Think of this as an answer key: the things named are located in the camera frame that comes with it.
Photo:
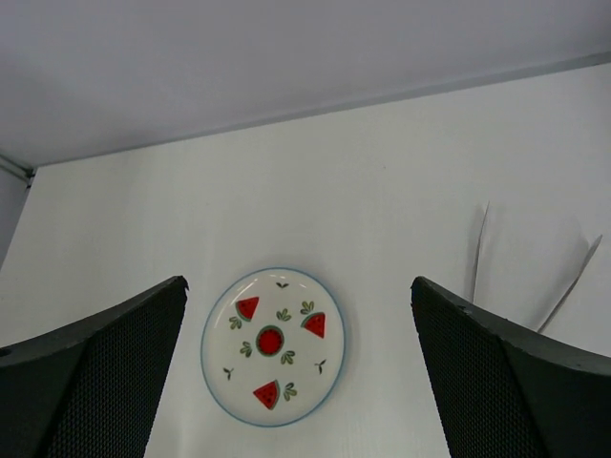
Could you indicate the metal tongs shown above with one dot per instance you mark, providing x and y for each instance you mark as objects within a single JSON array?
[{"x": 523, "y": 271}]

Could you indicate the blue rimmed white plate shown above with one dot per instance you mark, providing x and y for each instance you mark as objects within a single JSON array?
[{"x": 273, "y": 347}]

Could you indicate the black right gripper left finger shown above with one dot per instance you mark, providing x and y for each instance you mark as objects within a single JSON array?
[{"x": 92, "y": 388}]

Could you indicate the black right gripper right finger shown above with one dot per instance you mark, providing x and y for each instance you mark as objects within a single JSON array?
[{"x": 503, "y": 390}]

